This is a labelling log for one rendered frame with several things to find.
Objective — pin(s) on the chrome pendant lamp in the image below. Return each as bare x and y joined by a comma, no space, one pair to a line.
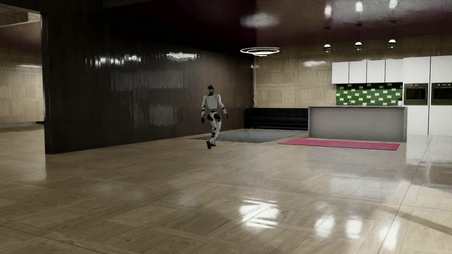
392,43
327,47
358,45

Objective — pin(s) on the white left robot leg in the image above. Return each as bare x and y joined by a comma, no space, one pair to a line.
216,118

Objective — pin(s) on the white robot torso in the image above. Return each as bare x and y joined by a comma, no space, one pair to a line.
212,102

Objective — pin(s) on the black robot head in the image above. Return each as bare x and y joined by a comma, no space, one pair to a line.
211,89

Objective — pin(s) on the red floor rug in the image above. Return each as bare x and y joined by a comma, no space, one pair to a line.
340,144

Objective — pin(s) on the green tile backsplash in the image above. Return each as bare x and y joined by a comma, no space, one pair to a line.
367,94

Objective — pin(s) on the grey kitchen island counter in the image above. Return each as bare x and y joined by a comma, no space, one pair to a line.
356,123

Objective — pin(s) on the white wall cabinet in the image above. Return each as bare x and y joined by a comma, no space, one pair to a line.
357,72
340,73
393,70
375,71

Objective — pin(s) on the white right robot leg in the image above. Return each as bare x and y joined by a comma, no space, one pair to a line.
213,136

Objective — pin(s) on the black built-in oven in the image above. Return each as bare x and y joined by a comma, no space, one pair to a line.
416,94
441,94

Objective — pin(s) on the grey floor rug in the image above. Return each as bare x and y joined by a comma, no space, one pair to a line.
252,136

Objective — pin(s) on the white tall cabinet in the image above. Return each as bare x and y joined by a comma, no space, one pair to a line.
440,120
416,120

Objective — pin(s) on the black tufted sofa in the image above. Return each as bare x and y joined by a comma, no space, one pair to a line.
277,119

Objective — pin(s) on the white robot leg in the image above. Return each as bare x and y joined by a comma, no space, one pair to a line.
213,136
216,118

